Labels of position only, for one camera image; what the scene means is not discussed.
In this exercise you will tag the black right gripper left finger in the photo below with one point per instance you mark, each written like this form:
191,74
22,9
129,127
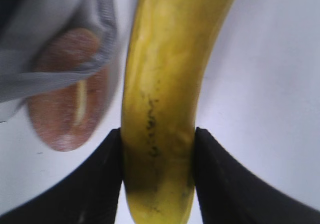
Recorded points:
88,195

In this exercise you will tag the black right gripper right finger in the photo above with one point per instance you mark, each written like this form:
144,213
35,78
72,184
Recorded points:
228,193

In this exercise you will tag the brown bread roll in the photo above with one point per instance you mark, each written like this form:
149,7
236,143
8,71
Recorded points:
65,119

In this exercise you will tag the yellow banana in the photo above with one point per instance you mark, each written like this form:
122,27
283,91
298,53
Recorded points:
170,45

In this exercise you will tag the navy and white lunch bag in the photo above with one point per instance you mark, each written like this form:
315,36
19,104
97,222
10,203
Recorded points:
29,26

